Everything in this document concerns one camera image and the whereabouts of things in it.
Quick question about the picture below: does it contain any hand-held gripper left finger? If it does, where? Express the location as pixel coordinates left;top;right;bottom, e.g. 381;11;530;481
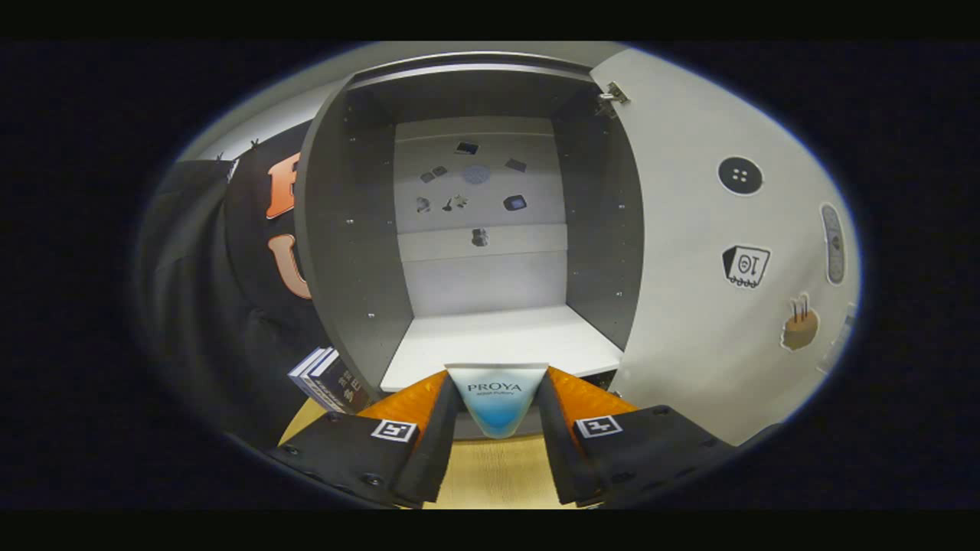
268;370;464;510

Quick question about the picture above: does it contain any white blue cosmetic tube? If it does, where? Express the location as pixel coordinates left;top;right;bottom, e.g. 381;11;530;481
446;363;550;439

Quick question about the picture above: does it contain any grey cabinet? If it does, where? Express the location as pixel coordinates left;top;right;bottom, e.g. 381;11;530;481
295;52;645;399

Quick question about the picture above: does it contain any black backdrop cloth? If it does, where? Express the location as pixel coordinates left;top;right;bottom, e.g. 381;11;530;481
134;119;361;452

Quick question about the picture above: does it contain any metal door hinge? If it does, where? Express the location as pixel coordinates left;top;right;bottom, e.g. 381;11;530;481
597;82;631;116

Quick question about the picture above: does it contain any dark book set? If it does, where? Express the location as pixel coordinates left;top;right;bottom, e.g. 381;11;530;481
288;347;372;416

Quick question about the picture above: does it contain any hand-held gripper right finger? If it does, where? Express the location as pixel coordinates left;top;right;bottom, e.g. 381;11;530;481
534;366;740;507

